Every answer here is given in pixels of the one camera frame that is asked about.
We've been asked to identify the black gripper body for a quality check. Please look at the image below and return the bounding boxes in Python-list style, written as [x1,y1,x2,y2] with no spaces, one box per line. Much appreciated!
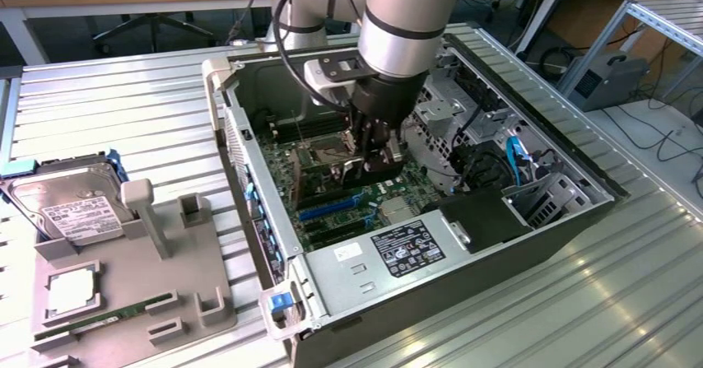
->
[348,72,430,135]

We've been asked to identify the graphics card with fan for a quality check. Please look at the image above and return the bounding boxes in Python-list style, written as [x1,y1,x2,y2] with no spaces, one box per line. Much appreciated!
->
[288,149,402,212]

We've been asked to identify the CPU socket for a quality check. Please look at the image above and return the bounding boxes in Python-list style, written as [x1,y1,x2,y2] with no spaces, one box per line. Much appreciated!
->
[302,137,353,160]

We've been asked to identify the green motherboard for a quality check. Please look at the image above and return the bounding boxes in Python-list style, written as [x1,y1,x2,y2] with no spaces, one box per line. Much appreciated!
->
[257,108,446,254]

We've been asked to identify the metal drive cage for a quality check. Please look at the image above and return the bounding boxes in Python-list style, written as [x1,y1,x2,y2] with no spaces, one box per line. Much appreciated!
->
[408,73,525,192]

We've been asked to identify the thin locking lever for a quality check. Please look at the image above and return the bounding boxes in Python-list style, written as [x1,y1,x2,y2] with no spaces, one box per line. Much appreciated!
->
[293,107,308,149]

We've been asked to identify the silver chipset heatsink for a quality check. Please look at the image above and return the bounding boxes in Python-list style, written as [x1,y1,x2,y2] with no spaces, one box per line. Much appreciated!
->
[376,198,420,226]

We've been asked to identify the blue expansion slot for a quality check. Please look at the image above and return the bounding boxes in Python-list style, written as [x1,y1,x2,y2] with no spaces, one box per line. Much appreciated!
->
[297,198,357,222]

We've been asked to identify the black plastic shroud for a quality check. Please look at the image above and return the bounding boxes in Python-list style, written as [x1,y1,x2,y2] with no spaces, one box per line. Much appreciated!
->
[436,189,534,254]

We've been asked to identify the silver power supply unit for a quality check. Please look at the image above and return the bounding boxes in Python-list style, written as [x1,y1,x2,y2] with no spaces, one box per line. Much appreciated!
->
[300,210,474,319]

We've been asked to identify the open black PC case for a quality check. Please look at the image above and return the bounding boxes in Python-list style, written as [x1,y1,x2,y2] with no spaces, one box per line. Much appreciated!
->
[201,32,631,368]

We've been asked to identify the black slanted pole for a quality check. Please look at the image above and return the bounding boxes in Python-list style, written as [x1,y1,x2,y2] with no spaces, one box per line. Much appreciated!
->
[514,0,581,56]

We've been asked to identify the grey floor tower unit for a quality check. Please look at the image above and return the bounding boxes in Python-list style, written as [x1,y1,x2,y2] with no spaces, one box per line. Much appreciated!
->
[557,53,653,113]

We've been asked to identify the blue case latch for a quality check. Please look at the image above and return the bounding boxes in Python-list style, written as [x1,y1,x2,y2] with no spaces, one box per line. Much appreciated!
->
[266,292,293,316]

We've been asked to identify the large black chair base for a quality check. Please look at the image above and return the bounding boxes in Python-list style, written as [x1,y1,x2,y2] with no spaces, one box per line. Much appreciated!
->
[90,12,218,55]

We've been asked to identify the grey parts rack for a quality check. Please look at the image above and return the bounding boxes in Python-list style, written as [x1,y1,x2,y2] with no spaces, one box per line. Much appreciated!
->
[26,177,240,368]

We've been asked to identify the silver hard disk drive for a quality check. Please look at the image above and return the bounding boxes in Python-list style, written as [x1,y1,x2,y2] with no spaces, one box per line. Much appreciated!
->
[0,162,126,248]

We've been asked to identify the green loose RAM stick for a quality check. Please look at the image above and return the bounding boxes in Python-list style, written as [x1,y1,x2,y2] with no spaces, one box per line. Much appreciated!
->
[30,291,172,343]

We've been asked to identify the blue disk carrier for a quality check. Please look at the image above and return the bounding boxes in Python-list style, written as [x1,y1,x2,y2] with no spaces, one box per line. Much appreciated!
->
[0,148,132,204]

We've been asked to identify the silver CPU chip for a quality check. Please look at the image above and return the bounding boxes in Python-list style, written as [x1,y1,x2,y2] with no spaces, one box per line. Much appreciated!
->
[45,268,97,316]

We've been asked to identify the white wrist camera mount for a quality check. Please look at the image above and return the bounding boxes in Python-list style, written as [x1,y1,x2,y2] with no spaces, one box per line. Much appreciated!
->
[302,53,381,106]

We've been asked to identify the black cable bundle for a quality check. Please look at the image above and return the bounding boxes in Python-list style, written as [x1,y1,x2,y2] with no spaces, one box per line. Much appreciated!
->
[453,144,514,193]

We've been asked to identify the blue data wire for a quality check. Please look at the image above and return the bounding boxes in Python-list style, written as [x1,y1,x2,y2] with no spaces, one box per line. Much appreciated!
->
[505,134,532,189]

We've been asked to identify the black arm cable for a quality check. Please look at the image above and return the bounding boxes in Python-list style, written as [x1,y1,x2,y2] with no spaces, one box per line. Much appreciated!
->
[272,0,352,112]

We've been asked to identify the grey hanging cable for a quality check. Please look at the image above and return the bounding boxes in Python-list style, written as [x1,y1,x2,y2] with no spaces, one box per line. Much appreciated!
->
[226,0,258,47]

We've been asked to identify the aluminium slat frame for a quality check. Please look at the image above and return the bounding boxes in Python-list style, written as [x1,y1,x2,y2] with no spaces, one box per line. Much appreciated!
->
[552,0,703,112]

